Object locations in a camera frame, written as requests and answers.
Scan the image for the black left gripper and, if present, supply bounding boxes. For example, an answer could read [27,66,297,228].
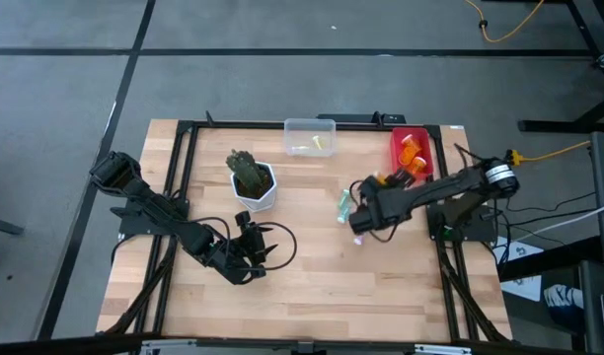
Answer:
[235,224,280,272]

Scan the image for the teal medicine bottle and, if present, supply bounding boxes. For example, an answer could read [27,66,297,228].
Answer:
[337,188,353,225]

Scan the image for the red plastic bin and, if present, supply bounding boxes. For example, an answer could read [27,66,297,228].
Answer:
[389,125,436,181]

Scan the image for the clear plastic bin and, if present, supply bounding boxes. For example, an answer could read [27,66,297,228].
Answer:
[283,117,339,158]

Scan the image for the white hexagonal plant pot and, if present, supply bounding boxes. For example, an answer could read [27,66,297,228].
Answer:
[230,161,279,214]

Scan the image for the green cactus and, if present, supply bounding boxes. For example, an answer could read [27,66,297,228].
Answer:
[225,149,265,191]

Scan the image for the white printed paper box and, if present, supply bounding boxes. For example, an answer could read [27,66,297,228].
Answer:
[493,235,545,303]

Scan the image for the blue white cloth item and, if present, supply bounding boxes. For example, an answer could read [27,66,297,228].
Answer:
[543,283,585,322]

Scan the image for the dark grey chair leg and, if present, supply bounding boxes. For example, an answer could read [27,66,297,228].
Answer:
[0,215,26,239]

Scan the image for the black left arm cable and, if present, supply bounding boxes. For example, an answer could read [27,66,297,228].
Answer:
[190,215,299,273]

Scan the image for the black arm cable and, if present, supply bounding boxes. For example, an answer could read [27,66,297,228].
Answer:
[190,215,299,273]
[348,178,400,245]

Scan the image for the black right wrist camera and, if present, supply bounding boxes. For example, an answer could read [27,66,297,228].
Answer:
[348,209,381,237]

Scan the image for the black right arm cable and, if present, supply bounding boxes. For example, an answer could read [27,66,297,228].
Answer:
[348,178,400,245]

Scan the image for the black aluminium table frame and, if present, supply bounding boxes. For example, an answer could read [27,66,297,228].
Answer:
[97,110,513,346]

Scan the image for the yellow extension cable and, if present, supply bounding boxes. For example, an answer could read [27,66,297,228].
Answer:
[463,0,546,44]
[506,140,592,167]

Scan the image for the black desk leg frame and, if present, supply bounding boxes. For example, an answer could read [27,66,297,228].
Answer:
[517,0,604,134]

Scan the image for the white cable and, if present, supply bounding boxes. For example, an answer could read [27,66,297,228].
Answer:
[508,198,604,244]

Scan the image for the black camera stand rail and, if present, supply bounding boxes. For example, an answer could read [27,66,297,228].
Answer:
[0,333,604,355]

